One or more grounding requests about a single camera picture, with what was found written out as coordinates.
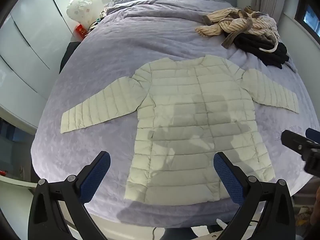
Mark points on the white quilted puffer jacket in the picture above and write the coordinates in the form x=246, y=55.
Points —
x=187, y=117

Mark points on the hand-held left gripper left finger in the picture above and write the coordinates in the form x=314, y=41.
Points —
x=96, y=177

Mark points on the white patterned bag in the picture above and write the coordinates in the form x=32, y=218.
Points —
x=80, y=10

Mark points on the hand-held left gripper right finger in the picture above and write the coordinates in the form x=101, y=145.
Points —
x=228, y=177

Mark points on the red box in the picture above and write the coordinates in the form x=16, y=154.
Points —
x=80, y=31

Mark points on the lavender fleece blanket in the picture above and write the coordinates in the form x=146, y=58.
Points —
x=112, y=42

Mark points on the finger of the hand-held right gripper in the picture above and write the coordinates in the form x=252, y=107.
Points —
x=292, y=138
x=313, y=134

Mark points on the white wardrobe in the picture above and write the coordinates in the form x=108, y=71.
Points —
x=30, y=42

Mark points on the dark framed window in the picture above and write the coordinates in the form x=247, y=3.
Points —
x=308, y=17

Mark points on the black garment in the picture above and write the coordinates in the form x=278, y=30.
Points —
x=262, y=50

